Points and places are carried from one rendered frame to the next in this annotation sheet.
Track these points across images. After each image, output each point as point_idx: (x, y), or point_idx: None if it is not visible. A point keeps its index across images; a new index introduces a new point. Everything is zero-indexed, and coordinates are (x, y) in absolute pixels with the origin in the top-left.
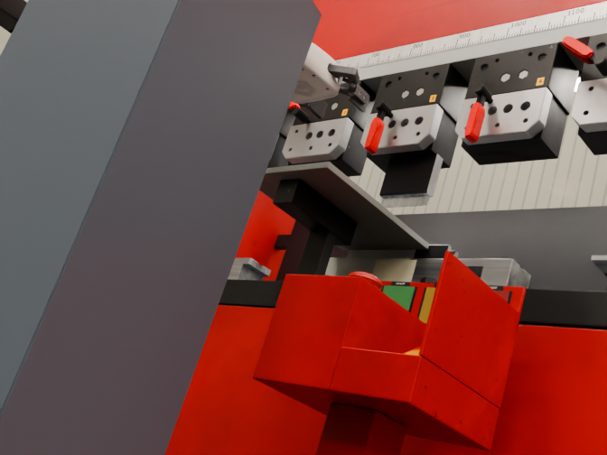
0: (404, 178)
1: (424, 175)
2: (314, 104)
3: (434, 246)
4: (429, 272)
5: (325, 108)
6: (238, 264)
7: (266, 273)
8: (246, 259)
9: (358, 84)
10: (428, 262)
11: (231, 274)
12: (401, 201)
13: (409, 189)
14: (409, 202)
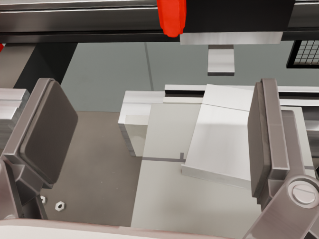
0: (227, 5)
1: (279, 2)
2: (52, 153)
3: (309, 106)
4: (310, 140)
5: (64, 95)
6: (0, 124)
7: (27, 97)
8: (5, 121)
9: (286, 151)
10: (309, 133)
11: (2, 132)
12: (225, 37)
13: (245, 27)
14: (243, 39)
